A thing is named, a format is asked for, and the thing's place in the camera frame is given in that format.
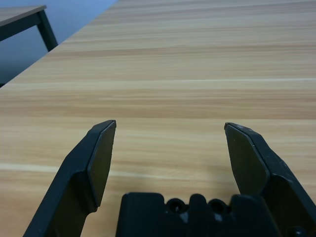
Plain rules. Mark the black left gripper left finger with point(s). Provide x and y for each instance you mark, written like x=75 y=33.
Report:
x=79 y=177

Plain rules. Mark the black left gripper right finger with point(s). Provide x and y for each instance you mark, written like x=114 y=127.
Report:
x=266 y=170

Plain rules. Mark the wooden side table, dark legs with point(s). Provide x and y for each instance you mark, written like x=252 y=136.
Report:
x=43 y=27

